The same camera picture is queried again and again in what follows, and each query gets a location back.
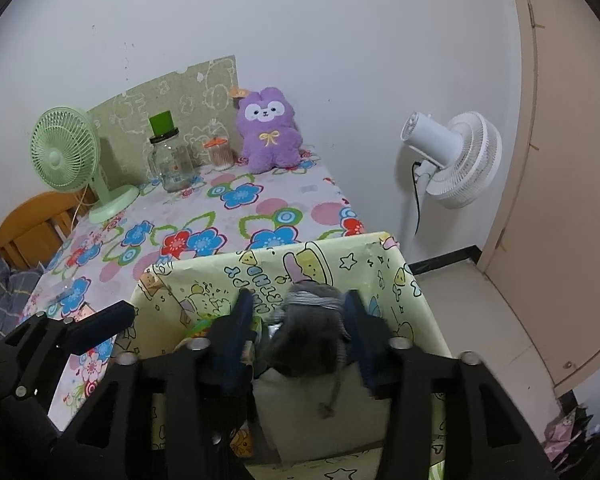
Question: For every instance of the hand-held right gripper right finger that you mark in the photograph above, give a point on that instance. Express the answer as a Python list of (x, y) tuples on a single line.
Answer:
[(355, 325)]

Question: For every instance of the clear plastic packet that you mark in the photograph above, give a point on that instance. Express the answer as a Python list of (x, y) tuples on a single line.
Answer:
[(60, 295)]

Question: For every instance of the small jar with orange lid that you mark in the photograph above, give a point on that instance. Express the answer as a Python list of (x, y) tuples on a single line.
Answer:
[(219, 154)]

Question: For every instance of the green desk fan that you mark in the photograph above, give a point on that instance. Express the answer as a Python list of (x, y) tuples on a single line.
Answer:
[(62, 152)]

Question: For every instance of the green cartoon print wall board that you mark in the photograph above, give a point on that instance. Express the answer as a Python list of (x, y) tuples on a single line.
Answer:
[(180, 90)]

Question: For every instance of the purple plush bunny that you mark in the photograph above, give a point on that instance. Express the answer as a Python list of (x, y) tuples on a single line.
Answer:
[(270, 140)]

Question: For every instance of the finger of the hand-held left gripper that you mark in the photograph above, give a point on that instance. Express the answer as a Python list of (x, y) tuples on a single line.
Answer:
[(100, 327)]

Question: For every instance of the floral tablecloth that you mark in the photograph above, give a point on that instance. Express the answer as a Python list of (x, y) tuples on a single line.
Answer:
[(280, 205)]

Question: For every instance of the wooden chair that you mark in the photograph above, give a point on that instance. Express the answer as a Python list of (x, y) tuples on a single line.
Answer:
[(30, 230)]

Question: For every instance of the pink printed bag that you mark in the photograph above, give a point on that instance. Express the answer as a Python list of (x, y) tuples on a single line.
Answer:
[(572, 430)]

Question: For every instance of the white standing fan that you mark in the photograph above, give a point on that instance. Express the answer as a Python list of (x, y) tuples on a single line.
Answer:
[(460, 160)]

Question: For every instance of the small orange wall ornament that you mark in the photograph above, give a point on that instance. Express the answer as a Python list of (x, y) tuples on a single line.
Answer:
[(237, 94)]

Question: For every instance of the beige door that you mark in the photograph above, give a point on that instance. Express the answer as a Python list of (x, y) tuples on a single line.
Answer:
[(570, 160)]

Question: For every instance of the grey plaid cloth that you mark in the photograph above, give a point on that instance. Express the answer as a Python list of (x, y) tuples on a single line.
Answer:
[(5, 300)]

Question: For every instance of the yellow cartoon print storage box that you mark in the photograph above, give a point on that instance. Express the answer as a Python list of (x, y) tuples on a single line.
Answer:
[(360, 265)]

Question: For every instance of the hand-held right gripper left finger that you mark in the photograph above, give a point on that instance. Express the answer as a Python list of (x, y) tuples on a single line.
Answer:
[(242, 320)]

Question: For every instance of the glass jar with green lid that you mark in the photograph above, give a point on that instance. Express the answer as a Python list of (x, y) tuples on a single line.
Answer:
[(172, 165)]

